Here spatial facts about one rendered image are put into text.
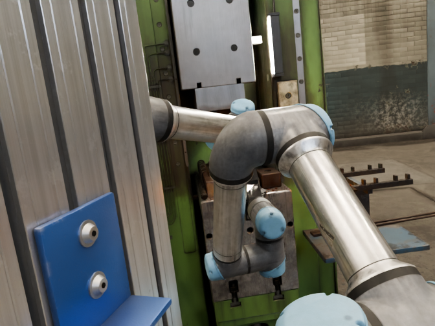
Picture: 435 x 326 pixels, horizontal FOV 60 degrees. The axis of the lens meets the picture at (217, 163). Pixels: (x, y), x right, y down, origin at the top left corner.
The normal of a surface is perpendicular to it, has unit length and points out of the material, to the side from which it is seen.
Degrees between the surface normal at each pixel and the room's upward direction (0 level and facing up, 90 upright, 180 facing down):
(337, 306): 8
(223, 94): 90
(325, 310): 8
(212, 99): 90
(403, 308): 28
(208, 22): 90
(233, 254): 117
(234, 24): 90
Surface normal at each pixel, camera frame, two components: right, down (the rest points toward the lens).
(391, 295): -0.33, -0.57
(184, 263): 0.11, 0.17
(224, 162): -0.50, 0.33
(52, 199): 0.94, -0.04
